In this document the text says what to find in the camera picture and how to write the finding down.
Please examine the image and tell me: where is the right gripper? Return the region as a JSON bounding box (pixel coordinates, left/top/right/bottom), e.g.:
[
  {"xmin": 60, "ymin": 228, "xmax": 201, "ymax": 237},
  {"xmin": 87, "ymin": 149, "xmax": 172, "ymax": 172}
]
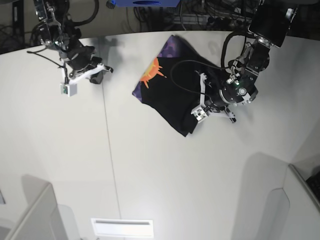
[{"xmin": 59, "ymin": 46, "xmax": 112, "ymax": 85}]

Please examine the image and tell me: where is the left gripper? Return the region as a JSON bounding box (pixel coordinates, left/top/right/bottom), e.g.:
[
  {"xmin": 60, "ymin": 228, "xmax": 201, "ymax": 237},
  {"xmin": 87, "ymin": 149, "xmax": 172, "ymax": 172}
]
[{"xmin": 196, "ymin": 71, "xmax": 237, "ymax": 123}]

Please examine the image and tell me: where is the black T-shirt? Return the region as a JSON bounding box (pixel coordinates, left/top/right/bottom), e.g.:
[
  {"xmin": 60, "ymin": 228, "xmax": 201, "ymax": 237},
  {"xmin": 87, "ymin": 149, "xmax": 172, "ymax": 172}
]
[{"xmin": 132, "ymin": 35, "xmax": 226, "ymax": 137}]

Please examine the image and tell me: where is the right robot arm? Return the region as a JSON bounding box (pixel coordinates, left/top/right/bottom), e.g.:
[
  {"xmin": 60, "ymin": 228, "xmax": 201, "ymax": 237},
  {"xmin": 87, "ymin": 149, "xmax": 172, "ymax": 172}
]
[{"xmin": 34, "ymin": 0, "xmax": 114, "ymax": 86}]

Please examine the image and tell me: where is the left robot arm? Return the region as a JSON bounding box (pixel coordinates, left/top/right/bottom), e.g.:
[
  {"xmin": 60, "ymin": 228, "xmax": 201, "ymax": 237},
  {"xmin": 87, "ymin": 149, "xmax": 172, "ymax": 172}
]
[{"xmin": 170, "ymin": 0, "xmax": 301, "ymax": 125}]

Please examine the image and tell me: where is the blue box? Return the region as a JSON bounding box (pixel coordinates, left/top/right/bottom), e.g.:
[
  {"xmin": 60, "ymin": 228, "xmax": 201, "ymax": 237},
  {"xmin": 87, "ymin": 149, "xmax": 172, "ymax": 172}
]
[{"xmin": 109, "ymin": 0, "xmax": 180, "ymax": 8}]

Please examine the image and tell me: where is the white power strip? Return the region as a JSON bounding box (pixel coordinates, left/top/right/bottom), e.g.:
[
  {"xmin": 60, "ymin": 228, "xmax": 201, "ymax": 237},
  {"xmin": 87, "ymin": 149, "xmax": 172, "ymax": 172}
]
[{"xmin": 168, "ymin": 14, "xmax": 245, "ymax": 27}]

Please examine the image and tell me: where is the black keyboard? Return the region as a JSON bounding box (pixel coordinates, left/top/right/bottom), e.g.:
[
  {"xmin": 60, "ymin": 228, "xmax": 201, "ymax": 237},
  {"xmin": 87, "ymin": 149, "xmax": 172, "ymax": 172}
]
[{"xmin": 306, "ymin": 172, "xmax": 320, "ymax": 201}]

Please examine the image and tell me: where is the white slotted panel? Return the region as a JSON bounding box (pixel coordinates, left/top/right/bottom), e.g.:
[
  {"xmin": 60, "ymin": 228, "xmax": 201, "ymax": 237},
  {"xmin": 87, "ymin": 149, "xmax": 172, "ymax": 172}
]
[{"xmin": 91, "ymin": 218, "xmax": 154, "ymax": 238}]

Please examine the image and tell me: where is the white cabinet left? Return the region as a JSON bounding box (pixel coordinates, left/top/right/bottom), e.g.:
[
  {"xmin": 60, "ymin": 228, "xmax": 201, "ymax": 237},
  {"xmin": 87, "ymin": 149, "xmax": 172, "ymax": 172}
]
[{"xmin": 0, "ymin": 175, "xmax": 81, "ymax": 240}]

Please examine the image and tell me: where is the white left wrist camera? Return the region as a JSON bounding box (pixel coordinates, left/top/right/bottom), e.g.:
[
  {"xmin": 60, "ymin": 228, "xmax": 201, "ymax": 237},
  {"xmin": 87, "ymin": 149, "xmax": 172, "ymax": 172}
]
[{"xmin": 191, "ymin": 105, "xmax": 209, "ymax": 123}]

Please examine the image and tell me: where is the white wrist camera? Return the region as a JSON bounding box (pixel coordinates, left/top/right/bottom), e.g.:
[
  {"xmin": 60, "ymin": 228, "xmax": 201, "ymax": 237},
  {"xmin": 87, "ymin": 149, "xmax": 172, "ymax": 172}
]
[
  {"xmin": 191, "ymin": 105, "xmax": 209, "ymax": 123},
  {"xmin": 60, "ymin": 83, "xmax": 78, "ymax": 97}
]

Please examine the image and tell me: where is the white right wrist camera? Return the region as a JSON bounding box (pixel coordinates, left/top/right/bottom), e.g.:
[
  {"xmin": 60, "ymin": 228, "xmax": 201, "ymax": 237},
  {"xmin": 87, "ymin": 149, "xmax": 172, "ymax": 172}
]
[{"xmin": 60, "ymin": 83, "xmax": 78, "ymax": 97}]

